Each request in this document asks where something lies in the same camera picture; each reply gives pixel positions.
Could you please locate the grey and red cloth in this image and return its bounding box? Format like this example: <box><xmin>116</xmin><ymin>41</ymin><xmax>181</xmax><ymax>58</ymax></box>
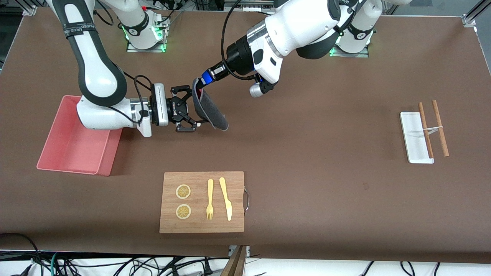
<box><xmin>192</xmin><ymin>78</ymin><xmax>230</xmax><ymax>132</ymax></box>

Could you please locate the silver box behind table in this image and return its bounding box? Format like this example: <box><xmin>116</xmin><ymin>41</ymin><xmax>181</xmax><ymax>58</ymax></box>
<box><xmin>224</xmin><ymin>0</ymin><xmax>277</xmax><ymax>13</ymax></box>

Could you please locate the yellow wooden fork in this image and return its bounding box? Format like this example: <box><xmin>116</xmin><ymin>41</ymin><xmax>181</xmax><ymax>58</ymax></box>
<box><xmin>206</xmin><ymin>179</ymin><xmax>214</xmax><ymax>220</ymax></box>

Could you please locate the yellow wooden knife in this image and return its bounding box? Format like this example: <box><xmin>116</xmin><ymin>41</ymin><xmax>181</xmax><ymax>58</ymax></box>
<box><xmin>219</xmin><ymin>177</ymin><xmax>233</xmax><ymax>222</ymax></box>

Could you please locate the bamboo cutting board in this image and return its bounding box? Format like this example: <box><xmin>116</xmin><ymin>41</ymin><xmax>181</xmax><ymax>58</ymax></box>
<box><xmin>159</xmin><ymin>171</ymin><xmax>245</xmax><ymax>234</ymax></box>

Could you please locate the pink plastic bin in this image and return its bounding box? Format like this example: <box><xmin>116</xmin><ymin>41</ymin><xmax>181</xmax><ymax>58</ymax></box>
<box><xmin>36</xmin><ymin>95</ymin><xmax>124</xmax><ymax>177</ymax></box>

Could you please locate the white rectangular rack tray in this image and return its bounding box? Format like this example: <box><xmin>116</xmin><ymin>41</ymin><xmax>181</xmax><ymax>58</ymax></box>
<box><xmin>400</xmin><ymin>112</ymin><xmax>435</xmax><ymax>164</ymax></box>

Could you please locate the wooden rack rod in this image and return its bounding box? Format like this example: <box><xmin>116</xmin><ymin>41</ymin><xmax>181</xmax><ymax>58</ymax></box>
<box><xmin>432</xmin><ymin>100</ymin><xmax>450</xmax><ymax>157</ymax></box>
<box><xmin>418</xmin><ymin>102</ymin><xmax>434</xmax><ymax>159</ymax></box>

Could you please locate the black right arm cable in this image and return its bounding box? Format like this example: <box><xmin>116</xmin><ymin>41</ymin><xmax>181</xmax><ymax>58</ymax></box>
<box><xmin>122</xmin><ymin>71</ymin><xmax>154</xmax><ymax>124</ymax></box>

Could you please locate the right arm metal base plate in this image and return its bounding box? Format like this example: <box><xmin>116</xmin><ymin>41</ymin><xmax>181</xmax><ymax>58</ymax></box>
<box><xmin>126</xmin><ymin>38</ymin><xmax>168</xmax><ymax>53</ymax></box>

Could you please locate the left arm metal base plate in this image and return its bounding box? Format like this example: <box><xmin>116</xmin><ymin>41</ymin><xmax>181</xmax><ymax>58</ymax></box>
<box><xmin>329</xmin><ymin>47</ymin><xmax>370</xmax><ymax>58</ymax></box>

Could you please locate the black looped floor cable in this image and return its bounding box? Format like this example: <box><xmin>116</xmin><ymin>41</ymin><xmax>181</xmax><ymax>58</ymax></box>
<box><xmin>0</xmin><ymin>232</ymin><xmax>41</xmax><ymax>269</ymax></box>

